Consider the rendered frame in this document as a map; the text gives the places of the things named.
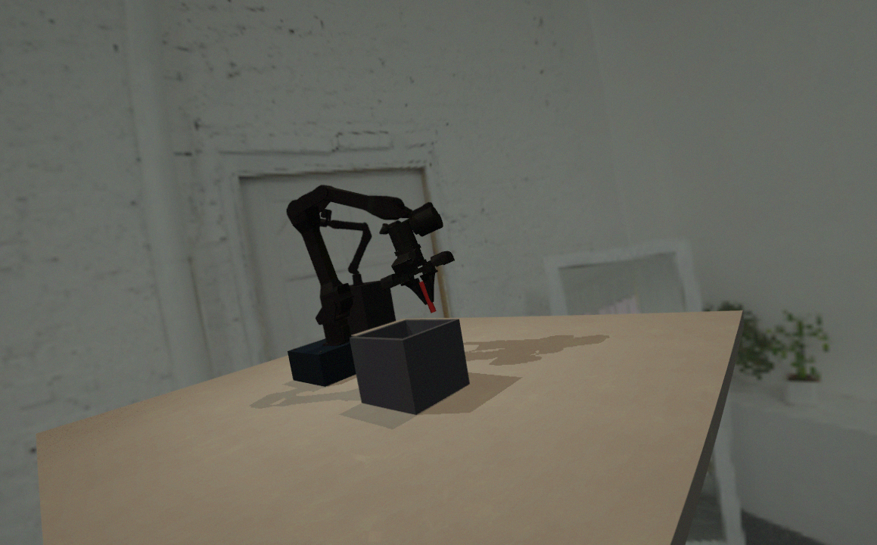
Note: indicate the red peg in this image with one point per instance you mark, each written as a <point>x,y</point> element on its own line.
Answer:
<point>424,291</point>

